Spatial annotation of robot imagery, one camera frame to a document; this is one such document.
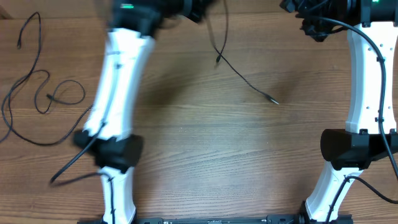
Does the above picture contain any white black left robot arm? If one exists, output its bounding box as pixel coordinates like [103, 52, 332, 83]
[50, 0, 212, 223]

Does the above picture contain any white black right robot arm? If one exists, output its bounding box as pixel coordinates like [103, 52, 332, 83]
[267, 0, 397, 223]

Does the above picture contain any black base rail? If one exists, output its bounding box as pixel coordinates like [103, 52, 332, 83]
[133, 215, 305, 224]

